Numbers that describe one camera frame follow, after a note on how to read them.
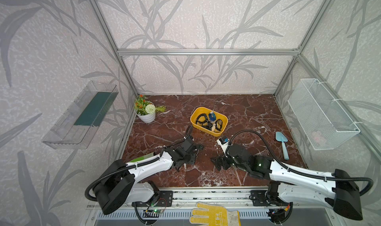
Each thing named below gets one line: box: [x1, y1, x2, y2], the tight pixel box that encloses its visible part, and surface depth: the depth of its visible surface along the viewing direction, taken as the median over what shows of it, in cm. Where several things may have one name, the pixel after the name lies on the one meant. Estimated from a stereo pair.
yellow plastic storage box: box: [190, 106, 229, 137], surface depth 104 cm
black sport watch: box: [201, 119, 213, 131], surface depth 98 cm
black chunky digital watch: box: [195, 113, 208, 127], surface depth 106 cm
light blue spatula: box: [275, 131, 290, 161], surface depth 94 cm
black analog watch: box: [192, 144, 204, 152], surface depth 93 cm
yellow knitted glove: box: [189, 201, 242, 226], surface depth 70 cm
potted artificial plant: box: [134, 94, 167, 124], surface depth 96 cm
